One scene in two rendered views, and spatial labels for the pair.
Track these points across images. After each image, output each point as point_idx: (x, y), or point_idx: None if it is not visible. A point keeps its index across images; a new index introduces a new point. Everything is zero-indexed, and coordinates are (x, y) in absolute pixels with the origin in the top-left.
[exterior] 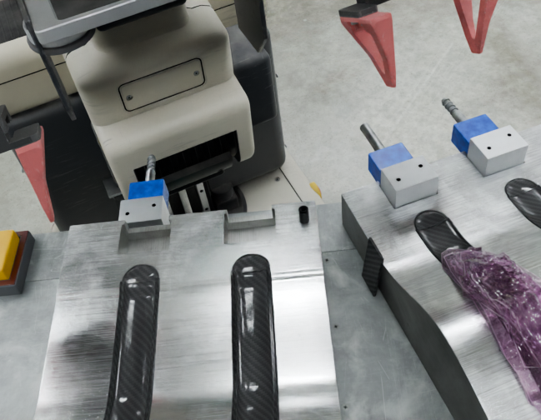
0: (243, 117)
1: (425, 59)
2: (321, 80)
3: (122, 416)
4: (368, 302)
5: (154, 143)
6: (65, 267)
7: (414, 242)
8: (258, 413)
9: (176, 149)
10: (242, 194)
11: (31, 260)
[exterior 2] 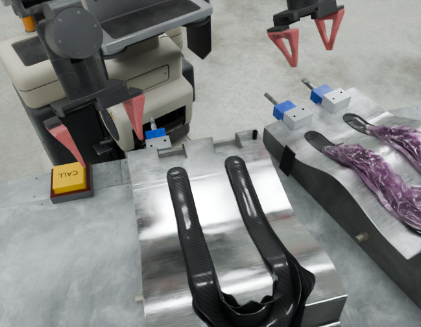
0: (190, 97)
1: (249, 74)
2: None
3: (188, 239)
4: (285, 180)
5: (144, 113)
6: (132, 172)
7: (307, 146)
8: (259, 228)
9: (154, 117)
10: None
11: (93, 178)
